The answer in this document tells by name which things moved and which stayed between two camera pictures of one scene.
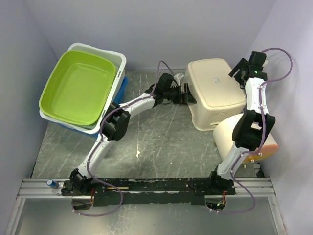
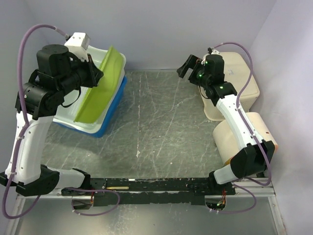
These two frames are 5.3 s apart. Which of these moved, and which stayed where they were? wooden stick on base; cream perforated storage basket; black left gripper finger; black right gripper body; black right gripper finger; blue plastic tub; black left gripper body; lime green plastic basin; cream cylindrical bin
Moved: black left gripper finger; cream perforated storage basket; lime green plastic basin; black right gripper finger; black right gripper body; black left gripper body
Stayed: wooden stick on base; blue plastic tub; cream cylindrical bin
